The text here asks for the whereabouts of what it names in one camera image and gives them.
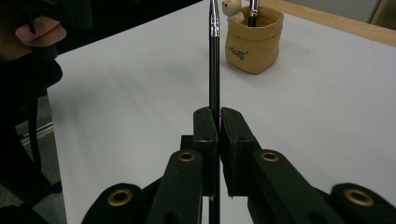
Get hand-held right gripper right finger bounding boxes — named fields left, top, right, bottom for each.
left=219, top=106, right=262, bottom=198

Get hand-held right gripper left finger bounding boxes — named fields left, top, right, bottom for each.
left=192, top=106, right=220, bottom=197

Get thin black makeup brush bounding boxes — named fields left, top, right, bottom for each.
left=207, top=0, right=221, bottom=224

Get tan bag-shaped holder with bear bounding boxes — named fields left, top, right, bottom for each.
left=221, top=0, right=285, bottom=76

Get thick black makeup brush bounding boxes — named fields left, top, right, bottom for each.
left=247, top=0, right=262, bottom=28

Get white table mat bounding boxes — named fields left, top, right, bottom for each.
left=46, top=0, right=396, bottom=224

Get wooden table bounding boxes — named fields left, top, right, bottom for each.
left=258, top=0, right=396, bottom=49

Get light wooden desk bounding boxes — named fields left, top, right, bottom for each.
left=368, top=0, right=396, bottom=32

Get aluminium floor rail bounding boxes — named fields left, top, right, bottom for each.
left=17, top=120, right=54, bottom=146

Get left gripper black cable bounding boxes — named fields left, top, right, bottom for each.
left=27, top=92, right=43, bottom=176

